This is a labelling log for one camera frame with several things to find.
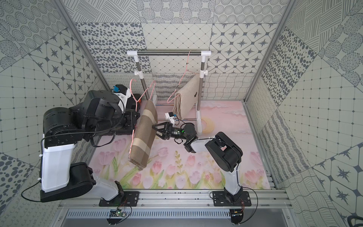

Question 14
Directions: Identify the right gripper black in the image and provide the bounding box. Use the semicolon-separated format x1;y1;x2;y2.
151;121;188;141

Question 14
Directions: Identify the beige fuzzy scarf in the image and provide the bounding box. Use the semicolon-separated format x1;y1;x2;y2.
173;75;200;119

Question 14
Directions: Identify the pink wire hanger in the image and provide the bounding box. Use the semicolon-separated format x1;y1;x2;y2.
129;79;157;159
166;50;197;104

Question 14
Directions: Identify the brown plaid scarf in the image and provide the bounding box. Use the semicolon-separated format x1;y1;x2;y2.
129;100;157;170

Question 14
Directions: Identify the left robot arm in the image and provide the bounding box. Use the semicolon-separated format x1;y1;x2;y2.
39;89;140;202

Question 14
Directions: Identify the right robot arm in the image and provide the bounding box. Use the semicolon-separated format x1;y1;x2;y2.
152;122;243;203

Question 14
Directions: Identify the black plastic tool case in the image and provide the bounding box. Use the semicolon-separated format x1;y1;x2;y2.
121;96;140;115

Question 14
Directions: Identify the floral pink table mat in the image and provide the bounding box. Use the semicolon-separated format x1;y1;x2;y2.
90;101;272;189

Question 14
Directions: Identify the white steel clothes rack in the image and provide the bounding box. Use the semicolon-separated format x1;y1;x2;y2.
127;50;211;135

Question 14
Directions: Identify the green circuit board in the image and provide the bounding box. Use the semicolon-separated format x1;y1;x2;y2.
110;210;126;218

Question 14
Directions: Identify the right controller board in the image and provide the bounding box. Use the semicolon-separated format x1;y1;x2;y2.
229;209;244;225

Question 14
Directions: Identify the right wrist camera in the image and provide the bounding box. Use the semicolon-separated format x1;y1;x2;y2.
165;112;177;124

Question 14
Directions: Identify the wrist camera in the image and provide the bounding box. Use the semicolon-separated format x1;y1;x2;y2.
113;84;131;112
165;112;177;124

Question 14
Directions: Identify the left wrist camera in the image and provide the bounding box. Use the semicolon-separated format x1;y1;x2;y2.
113;84;131;112

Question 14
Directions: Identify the aluminium mounting rail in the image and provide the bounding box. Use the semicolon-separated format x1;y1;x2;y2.
60;188;292;209

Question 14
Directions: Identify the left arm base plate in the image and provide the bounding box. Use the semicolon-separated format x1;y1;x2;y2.
99;191;140;207

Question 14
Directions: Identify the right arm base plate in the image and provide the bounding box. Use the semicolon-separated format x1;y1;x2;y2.
210;191;251;207

